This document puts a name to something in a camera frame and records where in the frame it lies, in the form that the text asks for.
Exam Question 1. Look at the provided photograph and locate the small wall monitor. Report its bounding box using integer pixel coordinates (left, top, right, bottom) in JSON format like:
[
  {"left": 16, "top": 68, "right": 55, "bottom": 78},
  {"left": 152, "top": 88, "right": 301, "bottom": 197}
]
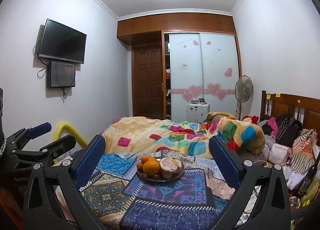
[{"left": 47, "top": 61, "right": 76, "bottom": 88}]

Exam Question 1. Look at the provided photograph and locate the dark purple plate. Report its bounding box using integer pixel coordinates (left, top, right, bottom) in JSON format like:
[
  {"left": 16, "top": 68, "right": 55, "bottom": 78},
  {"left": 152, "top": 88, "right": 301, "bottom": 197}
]
[{"left": 137, "top": 163, "right": 185, "bottom": 182}]

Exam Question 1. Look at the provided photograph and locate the large orange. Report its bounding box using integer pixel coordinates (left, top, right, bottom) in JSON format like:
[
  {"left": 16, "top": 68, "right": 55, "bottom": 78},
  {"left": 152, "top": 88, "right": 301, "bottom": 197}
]
[{"left": 143, "top": 160, "right": 161, "bottom": 177}]

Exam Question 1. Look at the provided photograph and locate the wardrobe with heart stickers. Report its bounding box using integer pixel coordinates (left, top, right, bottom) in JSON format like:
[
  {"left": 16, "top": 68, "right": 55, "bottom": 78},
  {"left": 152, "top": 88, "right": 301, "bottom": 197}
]
[{"left": 117, "top": 13, "right": 242, "bottom": 122}]

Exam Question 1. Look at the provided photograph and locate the wall mounted black television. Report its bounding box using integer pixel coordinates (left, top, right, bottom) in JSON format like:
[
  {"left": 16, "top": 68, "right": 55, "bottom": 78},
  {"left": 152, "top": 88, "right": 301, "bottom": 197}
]
[{"left": 39, "top": 19, "right": 87, "bottom": 64}]

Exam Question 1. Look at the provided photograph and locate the striped fabric bag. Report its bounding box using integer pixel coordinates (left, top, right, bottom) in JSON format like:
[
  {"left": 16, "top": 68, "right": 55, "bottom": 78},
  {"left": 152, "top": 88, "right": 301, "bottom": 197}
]
[{"left": 291, "top": 129, "right": 318, "bottom": 174}]

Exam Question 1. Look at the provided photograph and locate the brown wooden door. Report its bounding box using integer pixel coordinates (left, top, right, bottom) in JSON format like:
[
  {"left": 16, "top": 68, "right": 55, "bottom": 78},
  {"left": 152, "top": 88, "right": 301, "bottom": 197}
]
[{"left": 132, "top": 45, "right": 164, "bottom": 119}]

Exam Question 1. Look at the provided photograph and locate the medium orange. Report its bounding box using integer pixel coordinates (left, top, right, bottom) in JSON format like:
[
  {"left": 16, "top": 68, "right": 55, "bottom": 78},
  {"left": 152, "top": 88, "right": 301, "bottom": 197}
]
[{"left": 140, "top": 155, "right": 155, "bottom": 164}]

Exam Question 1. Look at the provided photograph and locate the black backpack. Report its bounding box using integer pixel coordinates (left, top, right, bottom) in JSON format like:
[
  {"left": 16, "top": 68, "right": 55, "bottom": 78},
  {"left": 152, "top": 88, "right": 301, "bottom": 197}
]
[{"left": 276, "top": 117, "right": 302, "bottom": 148}]

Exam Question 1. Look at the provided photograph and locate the yellow foam tube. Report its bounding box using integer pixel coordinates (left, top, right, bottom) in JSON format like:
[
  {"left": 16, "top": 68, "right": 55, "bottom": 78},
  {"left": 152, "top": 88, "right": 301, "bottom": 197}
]
[{"left": 53, "top": 122, "right": 88, "bottom": 148}]

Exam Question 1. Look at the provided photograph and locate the pink quilted pouch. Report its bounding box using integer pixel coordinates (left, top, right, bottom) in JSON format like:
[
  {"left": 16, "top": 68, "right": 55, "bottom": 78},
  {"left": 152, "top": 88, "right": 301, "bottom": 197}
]
[{"left": 268, "top": 143, "right": 292, "bottom": 166}]

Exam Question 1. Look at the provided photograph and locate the standing electric fan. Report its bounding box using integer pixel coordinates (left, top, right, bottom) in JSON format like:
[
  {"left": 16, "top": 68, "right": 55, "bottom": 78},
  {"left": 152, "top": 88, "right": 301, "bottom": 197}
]
[{"left": 234, "top": 75, "right": 253, "bottom": 119}]

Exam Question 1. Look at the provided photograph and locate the white bedside cabinet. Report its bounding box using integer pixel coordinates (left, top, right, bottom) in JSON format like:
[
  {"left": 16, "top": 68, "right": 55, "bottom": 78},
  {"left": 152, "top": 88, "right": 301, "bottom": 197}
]
[{"left": 187, "top": 100, "right": 210, "bottom": 123}]

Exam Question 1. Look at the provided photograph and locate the large pomelo segment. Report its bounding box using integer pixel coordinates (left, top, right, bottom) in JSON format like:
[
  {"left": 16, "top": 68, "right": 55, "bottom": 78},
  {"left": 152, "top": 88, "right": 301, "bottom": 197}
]
[{"left": 159, "top": 157, "right": 182, "bottom": 179}]

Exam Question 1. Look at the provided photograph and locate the blue patterned bedsheet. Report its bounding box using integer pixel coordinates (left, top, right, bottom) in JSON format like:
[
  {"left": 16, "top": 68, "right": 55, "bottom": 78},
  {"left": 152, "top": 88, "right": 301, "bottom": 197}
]
[{"left": 53, "top": 150, "right": 261, "bottom": 230}]

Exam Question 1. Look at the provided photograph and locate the small tangerine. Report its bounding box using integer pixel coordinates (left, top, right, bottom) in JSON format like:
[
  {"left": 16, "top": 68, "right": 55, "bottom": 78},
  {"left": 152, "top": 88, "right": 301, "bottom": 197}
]
[{"left": 136, "top": 162, "right": 143, "bottom": 172}]

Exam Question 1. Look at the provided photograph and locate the dark round chestnut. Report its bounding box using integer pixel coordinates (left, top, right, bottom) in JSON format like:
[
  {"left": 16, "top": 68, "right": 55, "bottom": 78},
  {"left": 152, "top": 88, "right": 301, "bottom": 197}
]
[{"left": 153, "top": 174, "right": 161, "bottom": 180}]

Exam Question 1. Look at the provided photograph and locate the colourful patchwork blanket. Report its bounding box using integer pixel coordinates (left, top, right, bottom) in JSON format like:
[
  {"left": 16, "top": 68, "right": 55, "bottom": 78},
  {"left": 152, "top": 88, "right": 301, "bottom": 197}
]
[{"left": 102, "top": 112, "right": 265, "bottom": 158}]

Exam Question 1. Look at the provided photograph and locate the wooden headboard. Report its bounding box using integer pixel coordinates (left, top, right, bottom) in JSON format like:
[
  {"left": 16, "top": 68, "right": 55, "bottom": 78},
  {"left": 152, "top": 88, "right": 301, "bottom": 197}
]
[{"left": 260, "top": 91, "right": 319, "bottom": 134}]

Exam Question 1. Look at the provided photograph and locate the dark glass bottle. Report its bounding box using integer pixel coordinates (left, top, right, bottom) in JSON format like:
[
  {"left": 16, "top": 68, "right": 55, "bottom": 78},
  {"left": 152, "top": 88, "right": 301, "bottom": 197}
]
[{"left": 298, "top": 154, "right": 320, "bottom": 197}]

